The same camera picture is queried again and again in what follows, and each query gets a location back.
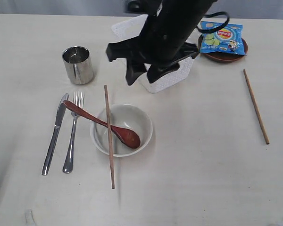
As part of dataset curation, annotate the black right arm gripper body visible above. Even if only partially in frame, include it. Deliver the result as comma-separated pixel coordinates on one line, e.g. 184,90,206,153
106,21,200,69

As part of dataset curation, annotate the silver metal fork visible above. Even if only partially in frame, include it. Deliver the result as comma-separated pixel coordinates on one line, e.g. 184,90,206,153
62,91,84,174

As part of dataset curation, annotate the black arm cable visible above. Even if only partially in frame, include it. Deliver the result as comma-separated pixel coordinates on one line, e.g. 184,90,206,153
195,11,231,34

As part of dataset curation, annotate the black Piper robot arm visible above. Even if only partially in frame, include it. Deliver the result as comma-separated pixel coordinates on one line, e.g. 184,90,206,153
106,0,214,86

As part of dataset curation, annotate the dark brown round plate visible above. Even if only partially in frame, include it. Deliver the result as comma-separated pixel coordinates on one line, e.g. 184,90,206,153
197,35,248,64

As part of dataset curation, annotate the wooden chopstick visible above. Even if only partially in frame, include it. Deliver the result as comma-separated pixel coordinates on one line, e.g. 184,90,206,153
243,69,270,145
104,85,115,189

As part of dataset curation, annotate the brown wooden spoon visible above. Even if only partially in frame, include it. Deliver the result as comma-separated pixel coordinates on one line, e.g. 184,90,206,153
63,100,141,149

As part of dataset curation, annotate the blue chips snack bag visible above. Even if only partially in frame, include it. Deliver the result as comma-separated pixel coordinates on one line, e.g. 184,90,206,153
200,24,246,55

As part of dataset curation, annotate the silver foil packet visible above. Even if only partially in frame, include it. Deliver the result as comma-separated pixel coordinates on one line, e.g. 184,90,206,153
62,46,94,85

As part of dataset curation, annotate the white perforated plastic basket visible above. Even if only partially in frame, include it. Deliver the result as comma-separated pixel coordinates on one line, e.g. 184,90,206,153
111,15,194,93

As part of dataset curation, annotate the grey backdrop curtain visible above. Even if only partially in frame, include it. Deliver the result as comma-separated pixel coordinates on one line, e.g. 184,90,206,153
0,0,283,19

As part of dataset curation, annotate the silver table knife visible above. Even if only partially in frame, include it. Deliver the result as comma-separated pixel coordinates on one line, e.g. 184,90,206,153
42,93,69,176

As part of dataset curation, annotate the white floral ceramic bowl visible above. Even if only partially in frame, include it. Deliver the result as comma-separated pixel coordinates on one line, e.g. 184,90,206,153
90,104,153,157

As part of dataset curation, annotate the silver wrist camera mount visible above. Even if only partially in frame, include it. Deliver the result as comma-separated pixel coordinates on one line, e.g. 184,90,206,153
125,0,162,15

